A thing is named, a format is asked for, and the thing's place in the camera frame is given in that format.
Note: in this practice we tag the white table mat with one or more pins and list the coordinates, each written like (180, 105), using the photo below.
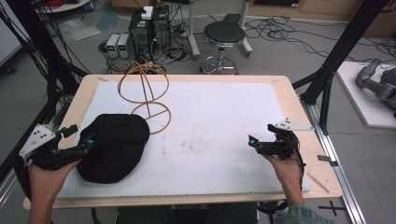
(211, 137)

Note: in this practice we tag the thin wooden stick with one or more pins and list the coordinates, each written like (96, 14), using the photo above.
(318, 183)

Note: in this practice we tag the person's left hand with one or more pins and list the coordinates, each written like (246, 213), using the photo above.
(46, 179)

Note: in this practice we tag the person's right hand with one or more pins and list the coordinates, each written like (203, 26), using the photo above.
(285, 172)

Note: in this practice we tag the grey robot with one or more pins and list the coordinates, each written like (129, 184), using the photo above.
(376, 84)

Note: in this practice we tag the grey metal bracket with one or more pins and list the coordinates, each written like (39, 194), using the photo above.
(327, 159)

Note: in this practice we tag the aluminium rail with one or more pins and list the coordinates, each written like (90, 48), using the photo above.
(334, 161)

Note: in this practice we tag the black round stool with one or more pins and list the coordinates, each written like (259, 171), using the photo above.
(223, 32)

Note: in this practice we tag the white platform board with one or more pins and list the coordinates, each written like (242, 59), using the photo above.
(364, 102)

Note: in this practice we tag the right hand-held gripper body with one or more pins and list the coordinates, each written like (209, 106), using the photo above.
(280, 146)

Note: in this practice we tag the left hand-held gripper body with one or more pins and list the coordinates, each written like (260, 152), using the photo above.
(37, 139)

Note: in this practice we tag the black computer tower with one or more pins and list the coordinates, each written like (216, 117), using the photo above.
(162, 28)
(140, 35)

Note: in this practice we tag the black cap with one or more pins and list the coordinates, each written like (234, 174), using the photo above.
(113, 149)

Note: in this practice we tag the white box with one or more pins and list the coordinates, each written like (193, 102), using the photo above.
(147, 12)

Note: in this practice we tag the round white table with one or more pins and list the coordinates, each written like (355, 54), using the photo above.
(63, 5)

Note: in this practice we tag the black metal frame stand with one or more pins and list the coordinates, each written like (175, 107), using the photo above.
(37, 56)
(341, 46)

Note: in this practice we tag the grey power supply unit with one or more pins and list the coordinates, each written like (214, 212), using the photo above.
(112, 45)
(124, 46)

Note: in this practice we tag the person's legs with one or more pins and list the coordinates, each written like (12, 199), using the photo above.
(186, 214)

